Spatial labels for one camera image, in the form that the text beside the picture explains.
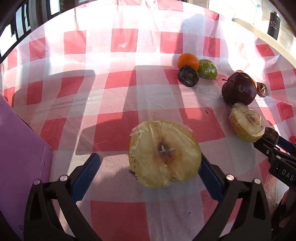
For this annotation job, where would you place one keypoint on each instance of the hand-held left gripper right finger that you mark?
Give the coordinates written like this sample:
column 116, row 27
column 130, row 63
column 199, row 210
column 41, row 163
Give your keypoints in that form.
column 211, row 179

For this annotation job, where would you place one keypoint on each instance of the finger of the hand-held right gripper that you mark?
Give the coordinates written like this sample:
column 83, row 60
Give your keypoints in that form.
column 286, row 144
column 266, row 150

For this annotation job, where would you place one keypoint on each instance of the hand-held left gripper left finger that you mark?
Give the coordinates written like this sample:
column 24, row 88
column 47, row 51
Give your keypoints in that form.
column 85, row 174

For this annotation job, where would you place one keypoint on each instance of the dark round passion fruit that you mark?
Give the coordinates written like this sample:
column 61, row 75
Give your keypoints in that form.
column 271, row 136

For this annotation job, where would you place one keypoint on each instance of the large plastic-wrapped apple half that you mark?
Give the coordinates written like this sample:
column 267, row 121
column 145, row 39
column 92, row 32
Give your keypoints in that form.
column 164, row 153

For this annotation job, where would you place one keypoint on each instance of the person's right hand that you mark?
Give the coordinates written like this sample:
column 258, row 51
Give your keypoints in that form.
column 285, row 197

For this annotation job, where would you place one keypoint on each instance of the small plastic-wrapped apple half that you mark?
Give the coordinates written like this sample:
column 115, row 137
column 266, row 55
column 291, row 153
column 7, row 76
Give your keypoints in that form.
column 248, row 124

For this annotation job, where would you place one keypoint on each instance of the small dark passion fruit half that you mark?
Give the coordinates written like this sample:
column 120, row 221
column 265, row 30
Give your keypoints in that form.
column 261, row 90

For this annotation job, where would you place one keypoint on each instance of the dark red apple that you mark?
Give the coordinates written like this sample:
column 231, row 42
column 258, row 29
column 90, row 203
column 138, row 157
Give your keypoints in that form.
column 239, row 88

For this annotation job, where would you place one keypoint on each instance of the purple board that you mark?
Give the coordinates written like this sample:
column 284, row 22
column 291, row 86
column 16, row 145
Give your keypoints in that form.
column 18, row 150

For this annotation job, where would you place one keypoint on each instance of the red white checkered tablecloth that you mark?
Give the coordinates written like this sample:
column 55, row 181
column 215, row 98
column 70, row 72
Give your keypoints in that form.
column 115, row 92

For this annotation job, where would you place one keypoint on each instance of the plastic-wrapped green lime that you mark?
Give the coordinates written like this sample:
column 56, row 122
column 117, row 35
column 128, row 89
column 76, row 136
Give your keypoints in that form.
column 208, row 69

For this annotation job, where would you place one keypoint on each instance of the large dark passion fruit half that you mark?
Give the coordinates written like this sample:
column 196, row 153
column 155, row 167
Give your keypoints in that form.
column 188, row 76

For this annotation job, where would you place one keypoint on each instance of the white edge strip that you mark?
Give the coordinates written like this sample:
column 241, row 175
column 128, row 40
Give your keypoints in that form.
column 261, row 34

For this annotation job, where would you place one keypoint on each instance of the orange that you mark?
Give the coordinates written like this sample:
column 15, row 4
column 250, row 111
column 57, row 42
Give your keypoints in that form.
column 187, row 60

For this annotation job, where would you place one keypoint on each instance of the black pouch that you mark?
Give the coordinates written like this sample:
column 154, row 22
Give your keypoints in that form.
column 274, row 25

